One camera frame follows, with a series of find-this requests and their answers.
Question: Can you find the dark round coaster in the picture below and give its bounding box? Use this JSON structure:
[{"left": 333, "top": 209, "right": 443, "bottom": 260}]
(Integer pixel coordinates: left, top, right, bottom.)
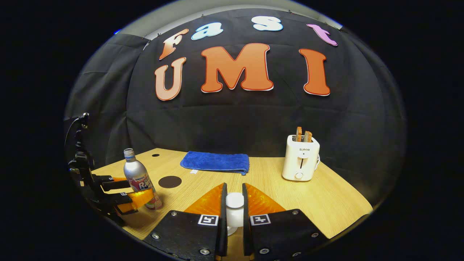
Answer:
[{"left": 158, "top": 176, "right": 182, "bottom": 189}]

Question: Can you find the silver water bottle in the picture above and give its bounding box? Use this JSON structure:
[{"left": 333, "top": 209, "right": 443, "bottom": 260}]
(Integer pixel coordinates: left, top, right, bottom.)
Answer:
[{"left": 123, "top": 148, "right": 163, "bottom": 211}]

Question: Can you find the blue folded towel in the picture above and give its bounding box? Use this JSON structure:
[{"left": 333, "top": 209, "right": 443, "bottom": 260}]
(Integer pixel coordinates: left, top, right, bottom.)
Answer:
[{"left": 180, "top": 151, "right": 250, "bottom": 176}]

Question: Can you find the white toaster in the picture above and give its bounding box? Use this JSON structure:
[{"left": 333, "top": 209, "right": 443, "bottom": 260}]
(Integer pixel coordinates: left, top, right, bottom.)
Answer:
[{"left": 282, "top": 135, "right": 321, "bottom": 182}]

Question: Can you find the black backdrop cloth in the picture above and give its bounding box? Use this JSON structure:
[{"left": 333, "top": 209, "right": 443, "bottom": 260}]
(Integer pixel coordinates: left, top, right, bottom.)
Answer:
[{"left": 63, "top": 8, "right": 406, "bottom": 207}]

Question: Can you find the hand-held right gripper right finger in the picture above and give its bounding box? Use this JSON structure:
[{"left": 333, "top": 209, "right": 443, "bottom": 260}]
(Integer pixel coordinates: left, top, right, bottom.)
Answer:
[{"left": 242, "top": 183, "right": 330, "bottom": 261}]

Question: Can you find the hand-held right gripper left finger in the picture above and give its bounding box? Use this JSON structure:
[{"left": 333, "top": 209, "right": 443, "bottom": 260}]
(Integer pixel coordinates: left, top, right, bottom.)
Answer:
[{"left": 143, "top": 182, "right": 228, "bottom": 261}]

